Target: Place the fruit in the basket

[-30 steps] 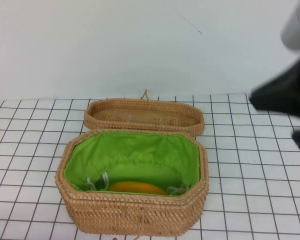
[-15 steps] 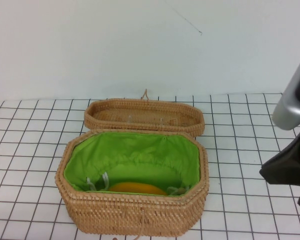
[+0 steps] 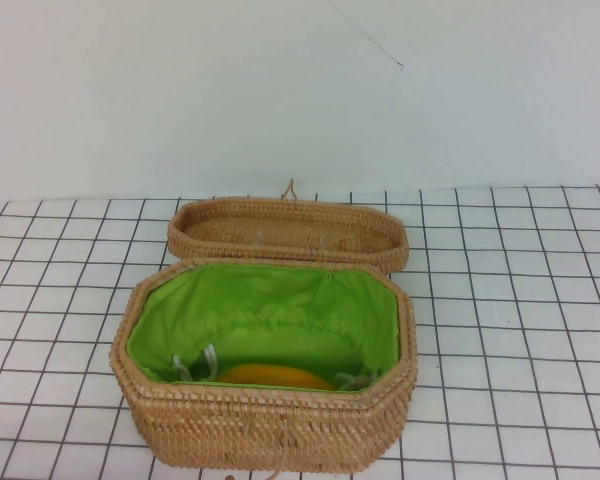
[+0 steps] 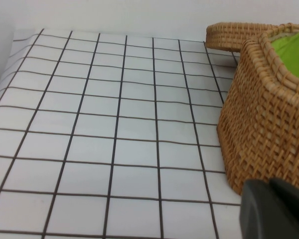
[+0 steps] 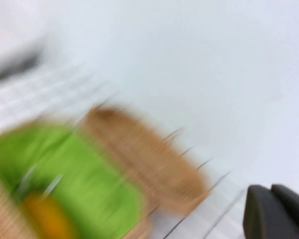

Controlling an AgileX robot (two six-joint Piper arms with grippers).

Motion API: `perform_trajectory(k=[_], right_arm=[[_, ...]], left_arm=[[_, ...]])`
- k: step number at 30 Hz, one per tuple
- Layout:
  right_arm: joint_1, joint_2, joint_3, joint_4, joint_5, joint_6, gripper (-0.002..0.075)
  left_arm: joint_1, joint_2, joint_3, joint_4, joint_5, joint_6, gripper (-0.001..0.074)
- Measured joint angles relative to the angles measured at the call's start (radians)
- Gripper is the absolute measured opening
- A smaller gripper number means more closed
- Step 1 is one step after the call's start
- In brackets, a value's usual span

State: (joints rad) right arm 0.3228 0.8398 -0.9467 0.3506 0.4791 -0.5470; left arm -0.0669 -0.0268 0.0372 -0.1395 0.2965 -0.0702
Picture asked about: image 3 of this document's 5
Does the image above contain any yellow mango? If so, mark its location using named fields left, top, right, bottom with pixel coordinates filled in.
left=213, top=363, right=334, bottom=390

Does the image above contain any woven rattan basket lid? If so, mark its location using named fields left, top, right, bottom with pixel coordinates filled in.
left=166, top=177, right=410, bottom=275

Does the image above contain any green fabric basket liner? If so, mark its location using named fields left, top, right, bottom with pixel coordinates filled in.
left=126, top=263, right=401, bottom=394

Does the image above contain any woven rattan basket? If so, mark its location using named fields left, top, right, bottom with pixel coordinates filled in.
left=110, top=257, right=419, bottom=480

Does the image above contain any white black-grid tablecloth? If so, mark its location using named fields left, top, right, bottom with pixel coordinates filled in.
left=0, top=184, right=600, bottom=480

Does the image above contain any white drawstring cord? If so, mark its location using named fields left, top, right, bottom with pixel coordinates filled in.
left=170, top=344, right=218, bottom=383
left=332, top=370, right=379, bottom=392

